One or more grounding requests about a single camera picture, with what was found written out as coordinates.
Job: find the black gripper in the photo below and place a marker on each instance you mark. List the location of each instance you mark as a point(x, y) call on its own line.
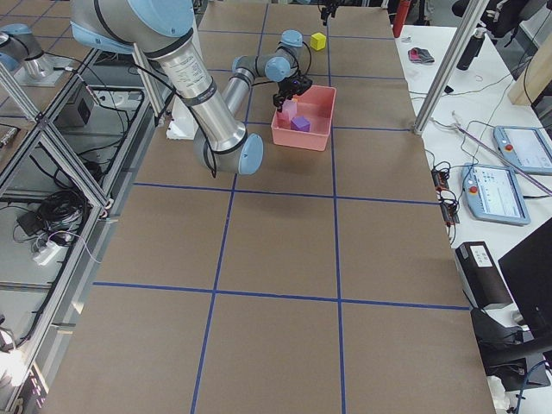
point(286, 90)

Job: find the pink foam block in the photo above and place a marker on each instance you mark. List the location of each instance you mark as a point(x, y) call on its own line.
point(289, 111)

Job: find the purple foam block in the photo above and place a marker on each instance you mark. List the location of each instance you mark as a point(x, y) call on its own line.
point(300, 124)

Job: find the yellow foam block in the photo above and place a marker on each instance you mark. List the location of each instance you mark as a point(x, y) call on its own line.
point(318, 41)

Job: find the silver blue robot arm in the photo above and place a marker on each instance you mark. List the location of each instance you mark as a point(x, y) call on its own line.
point(163, 31)

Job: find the pink plastic bin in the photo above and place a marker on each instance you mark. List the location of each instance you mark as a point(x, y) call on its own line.
point(317, 105)

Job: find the dark pouch with pink cloth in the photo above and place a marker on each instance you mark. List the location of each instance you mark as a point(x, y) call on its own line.
point(421, 56)

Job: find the red cylinder bottle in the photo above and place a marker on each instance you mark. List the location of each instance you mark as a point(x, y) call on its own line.
point(400, 17)

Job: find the black water bottle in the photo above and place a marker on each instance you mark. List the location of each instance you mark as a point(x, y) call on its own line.
point(472, 49)

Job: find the near blue teach pendant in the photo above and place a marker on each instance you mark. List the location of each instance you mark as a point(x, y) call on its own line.
point(493, 194)

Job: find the blue teach pendant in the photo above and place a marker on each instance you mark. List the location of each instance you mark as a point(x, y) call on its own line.
point(525, 147)
point(493, 194)

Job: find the far blue teach pendant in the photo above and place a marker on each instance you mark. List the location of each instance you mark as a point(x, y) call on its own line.
point(525, 147)

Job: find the black box white label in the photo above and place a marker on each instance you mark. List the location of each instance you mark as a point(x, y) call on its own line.
point(480, 276)

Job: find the white power strip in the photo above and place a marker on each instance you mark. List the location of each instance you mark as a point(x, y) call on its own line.
point(46, 253)

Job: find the black computer monitor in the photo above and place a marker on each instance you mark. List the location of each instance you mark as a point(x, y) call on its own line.
point(526, 269)

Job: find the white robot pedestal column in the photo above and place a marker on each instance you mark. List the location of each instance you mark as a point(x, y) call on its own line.
point(182, 125)

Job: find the aluminium frame post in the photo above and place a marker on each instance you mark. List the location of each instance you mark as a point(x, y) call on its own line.
point(455, 49)

